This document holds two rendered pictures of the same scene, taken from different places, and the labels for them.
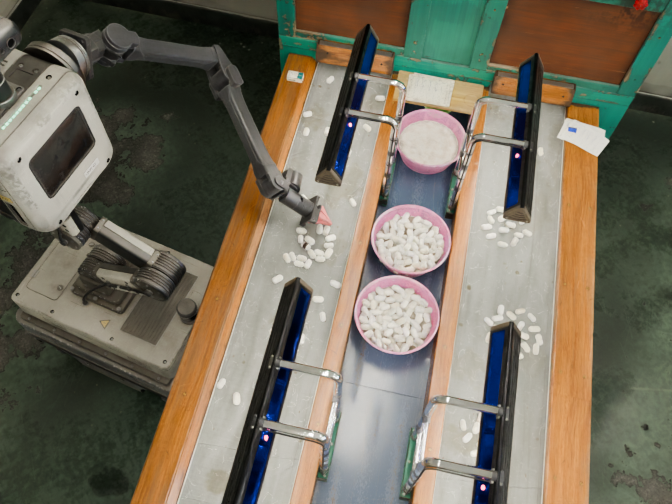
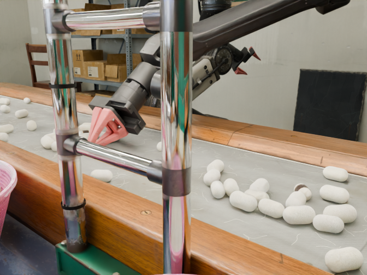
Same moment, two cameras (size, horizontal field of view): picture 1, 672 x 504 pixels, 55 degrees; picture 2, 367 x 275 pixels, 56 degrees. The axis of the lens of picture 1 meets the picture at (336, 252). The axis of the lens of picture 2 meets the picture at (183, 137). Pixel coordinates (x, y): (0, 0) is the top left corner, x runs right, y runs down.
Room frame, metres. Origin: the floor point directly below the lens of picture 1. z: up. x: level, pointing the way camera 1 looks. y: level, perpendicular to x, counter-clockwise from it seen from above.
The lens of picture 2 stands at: (1.58, -0.40, 0.94)
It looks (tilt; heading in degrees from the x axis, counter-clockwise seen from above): 16 degrees down; 120
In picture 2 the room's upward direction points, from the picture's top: straight up
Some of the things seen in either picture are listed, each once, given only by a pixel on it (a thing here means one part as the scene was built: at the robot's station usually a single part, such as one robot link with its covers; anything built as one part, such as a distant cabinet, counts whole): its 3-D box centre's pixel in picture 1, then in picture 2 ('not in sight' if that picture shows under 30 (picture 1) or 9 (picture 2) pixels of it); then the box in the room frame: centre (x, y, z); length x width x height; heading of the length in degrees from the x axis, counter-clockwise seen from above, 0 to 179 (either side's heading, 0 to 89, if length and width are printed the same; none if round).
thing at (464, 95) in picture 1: (438, 92); not in sight; (1.75, -0.36, 0.77); 0.33 x 0.15 x 0.01; 80
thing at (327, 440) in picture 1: (301, 421); not in sight; (0.44, 0.07, 0.90); 0.20 x 0.19 x 0.45; 170
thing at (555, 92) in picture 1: (532, 88); not in sight; (1.74, -0.71, 0.83); 0.30 x 0.06 x 0.07; 80
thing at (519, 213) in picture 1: (527, 132); not in sight; (1.32, -0.57, 1.08); 0.62 x 0.08 x 0.07; 170
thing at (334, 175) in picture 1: (349, 99); not in sight; (1.41, -0.02, 1.08); 0.62 x 0.08 x 0.07; 170
